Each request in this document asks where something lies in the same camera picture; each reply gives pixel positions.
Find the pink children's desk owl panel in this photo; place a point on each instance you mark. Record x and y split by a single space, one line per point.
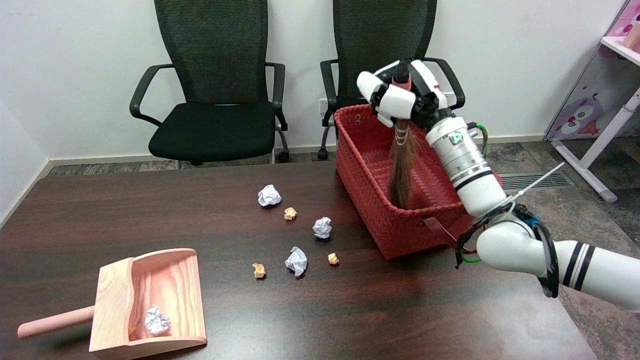
580 115

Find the tan crumpled paper ball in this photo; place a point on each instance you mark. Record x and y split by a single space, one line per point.
259 270
333 258
290 213

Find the white zip tie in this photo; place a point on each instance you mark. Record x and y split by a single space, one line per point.
537 181

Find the white wall socket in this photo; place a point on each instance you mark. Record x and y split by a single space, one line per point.
451 99
323 106

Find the black mesh office chair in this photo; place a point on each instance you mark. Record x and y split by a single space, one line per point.
215 125
380 35

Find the metal floor vent grille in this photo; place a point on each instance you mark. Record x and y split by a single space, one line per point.
550 184

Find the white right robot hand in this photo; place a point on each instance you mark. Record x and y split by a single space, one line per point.
400 100

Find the white crumpled paper ball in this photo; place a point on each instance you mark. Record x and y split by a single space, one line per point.
269 195
296 261
322 228
156 320

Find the red woven basket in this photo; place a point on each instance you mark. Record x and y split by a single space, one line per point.
400 230

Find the small brown straw broom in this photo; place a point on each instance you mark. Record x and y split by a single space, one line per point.
402 165

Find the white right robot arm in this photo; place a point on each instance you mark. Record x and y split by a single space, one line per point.
480 185

